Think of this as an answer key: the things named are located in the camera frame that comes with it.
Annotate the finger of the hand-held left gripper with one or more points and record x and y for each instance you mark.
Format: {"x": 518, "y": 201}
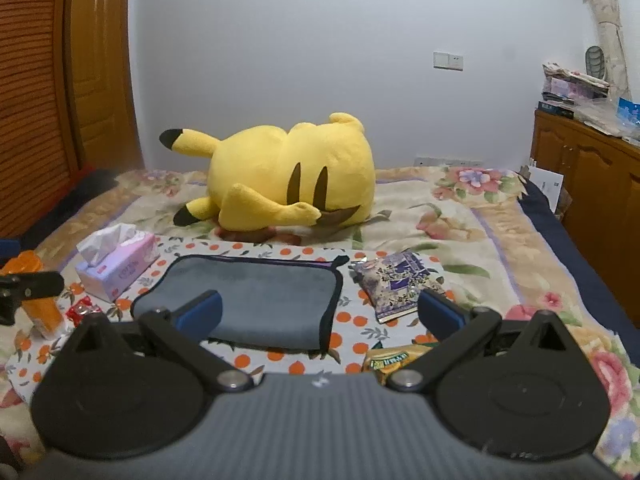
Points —
{"x": 35, "y": 285}

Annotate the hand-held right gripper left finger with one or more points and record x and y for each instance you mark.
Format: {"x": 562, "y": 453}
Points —
{"x": 202, "y": 310}

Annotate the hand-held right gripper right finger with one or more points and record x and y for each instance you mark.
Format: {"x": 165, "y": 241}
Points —
{"x": 440, "y": 315}

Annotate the grey towel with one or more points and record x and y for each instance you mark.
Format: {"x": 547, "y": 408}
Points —
{"x": 260, "y": 290}

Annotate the orange plastic bottle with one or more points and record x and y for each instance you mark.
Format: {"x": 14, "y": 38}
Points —
{"x": 46, "y": 316}

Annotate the red candy wrapper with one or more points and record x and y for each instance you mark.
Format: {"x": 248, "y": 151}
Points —
{"x": 80, "y": 308}

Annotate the purple snack packet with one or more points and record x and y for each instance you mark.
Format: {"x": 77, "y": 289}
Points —
{"x": 395, "y": 280}

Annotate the yellow snack packet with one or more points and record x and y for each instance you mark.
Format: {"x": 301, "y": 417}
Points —
{"x": 387, "y": 360}

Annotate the pink tissue box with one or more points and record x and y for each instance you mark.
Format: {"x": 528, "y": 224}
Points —
{"x": 125, "y": 270}

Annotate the orange dotted white cloth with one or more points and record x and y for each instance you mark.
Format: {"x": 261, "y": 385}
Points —
{"x": 350, "y": 317}

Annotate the floral blanket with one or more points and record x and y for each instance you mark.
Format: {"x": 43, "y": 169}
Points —
{"x": 450, "y": 220}

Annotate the navy bed sheet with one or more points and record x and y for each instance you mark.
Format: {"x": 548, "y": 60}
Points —
{"x": 575, "y": 250}

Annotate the yellow plush toy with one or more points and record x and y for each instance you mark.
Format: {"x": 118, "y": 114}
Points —
{"x": 280, "y": 180}

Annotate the white paper envelope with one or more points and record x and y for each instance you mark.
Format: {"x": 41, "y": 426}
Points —
{"x": 547, "y": 185}

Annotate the wooden louvered wardrobe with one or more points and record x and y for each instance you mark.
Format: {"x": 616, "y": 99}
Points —
{"x": 30, "y": 110}

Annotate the wooden cabinet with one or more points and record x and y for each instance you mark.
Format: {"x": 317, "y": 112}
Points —
{"x": 590, "y": 180}

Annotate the wooden door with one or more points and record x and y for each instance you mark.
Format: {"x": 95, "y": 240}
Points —
{"x": 100, "y": 60}

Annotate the dark book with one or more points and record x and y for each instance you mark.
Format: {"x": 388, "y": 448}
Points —
{"x": 555, "y": 110}

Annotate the clear plastic bag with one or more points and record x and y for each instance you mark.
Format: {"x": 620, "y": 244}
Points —
{"x": 597, "y": 115}

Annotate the stack of papers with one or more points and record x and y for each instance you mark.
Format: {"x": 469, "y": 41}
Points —
{"x": 570, "y": 85}

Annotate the blue tissue pack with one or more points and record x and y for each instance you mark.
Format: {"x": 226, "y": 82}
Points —
{"x": 629, "y": 111}

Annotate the grey oval fan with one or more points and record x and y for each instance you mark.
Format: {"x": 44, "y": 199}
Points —
{"x": 596, "y": 62}

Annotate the floral wrapped roll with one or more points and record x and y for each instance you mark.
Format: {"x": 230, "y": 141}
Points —
{"x": 607, "y": 10}

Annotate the white wall socket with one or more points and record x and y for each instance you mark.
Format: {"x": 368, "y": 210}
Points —
{"x": 450, "y": 162}

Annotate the white wall switch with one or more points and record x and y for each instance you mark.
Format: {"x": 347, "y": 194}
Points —
{"x": 448, "y": 60}

